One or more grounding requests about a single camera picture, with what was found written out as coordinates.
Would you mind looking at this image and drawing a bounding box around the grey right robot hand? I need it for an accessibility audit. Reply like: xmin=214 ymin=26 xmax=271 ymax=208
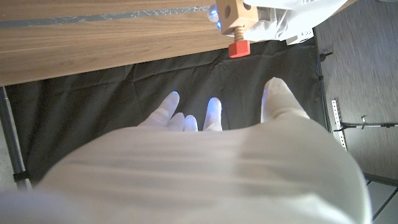
xmin=0 ymin=77 xmax=373 ymax=224

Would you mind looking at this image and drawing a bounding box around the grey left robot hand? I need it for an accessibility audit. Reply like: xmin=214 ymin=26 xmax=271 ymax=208
xmin=207 ymin=0 xmax=349 ymax=43

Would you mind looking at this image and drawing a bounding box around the wooden block with holes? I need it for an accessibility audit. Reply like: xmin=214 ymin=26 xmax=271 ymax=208
xmin=216 ymin=0 xmax=259 ymax=36

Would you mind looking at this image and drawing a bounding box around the red-headed screw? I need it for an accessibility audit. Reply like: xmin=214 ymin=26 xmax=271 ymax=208
xmin=228 ymin=26 xmax=251 ymax=59

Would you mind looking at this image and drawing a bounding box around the white power strip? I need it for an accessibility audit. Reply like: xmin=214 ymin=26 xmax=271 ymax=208
xmin=285 ymin=29 xmax=314 ymax=46

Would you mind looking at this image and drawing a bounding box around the black backdrop stand pole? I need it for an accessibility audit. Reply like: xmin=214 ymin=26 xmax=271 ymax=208
xmin=0 ymin=86 xmax=32 ymax=190
xmin=315 ymin=46 xmax=331 ymax=133

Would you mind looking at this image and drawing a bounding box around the black backdrop curtain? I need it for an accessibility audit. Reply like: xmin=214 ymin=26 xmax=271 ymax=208
xmin=6 ymin=39 xmax=327 ymax=184

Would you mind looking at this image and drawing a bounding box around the thin black metal rod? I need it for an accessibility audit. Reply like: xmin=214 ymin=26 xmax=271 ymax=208
xmin=334 ymin=115 xmax=398 ymax=131

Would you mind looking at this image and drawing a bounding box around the wooden table board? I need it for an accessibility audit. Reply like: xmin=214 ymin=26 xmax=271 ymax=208
xmin=0 ymin=5 xmax=216 ymax=28

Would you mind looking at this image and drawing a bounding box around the white perforated bracket strip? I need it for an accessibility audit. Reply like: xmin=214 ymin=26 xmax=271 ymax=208
xmin=331 ymin=99 xmax=348 ymax=151

